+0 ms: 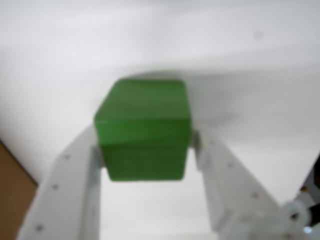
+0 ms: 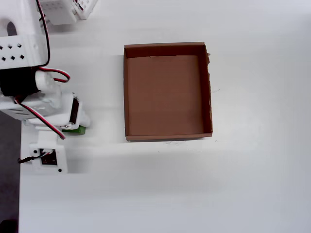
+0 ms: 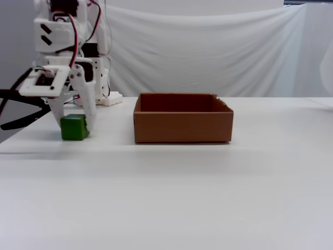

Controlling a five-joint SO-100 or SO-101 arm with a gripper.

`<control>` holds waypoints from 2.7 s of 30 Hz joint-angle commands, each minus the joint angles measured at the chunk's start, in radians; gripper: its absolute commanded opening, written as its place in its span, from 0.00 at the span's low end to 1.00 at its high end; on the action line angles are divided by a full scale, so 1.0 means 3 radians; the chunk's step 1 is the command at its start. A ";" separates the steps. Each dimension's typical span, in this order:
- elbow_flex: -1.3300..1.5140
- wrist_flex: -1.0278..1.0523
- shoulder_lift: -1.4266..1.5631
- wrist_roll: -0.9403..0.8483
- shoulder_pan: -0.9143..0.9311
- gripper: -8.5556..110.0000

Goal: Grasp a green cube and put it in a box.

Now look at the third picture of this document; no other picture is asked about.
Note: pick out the brown cardboard box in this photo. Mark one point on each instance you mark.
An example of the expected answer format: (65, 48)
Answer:
(182, 127)

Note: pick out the black table clamp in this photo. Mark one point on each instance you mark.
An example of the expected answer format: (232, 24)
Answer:
(13, 94)

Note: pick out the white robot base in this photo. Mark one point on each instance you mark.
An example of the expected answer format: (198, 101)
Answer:
(114, 99)

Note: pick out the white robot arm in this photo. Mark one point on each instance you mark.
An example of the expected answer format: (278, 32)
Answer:
(62, 34)

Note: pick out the green cube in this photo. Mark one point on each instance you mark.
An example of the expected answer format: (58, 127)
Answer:
(74, 129)

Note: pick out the white backdrop cloth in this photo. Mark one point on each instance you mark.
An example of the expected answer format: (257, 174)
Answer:
(208, 52)

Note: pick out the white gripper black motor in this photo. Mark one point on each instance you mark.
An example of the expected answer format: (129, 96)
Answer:
(84, 89)

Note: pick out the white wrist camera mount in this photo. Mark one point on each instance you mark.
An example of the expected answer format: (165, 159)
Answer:
(28, 88)

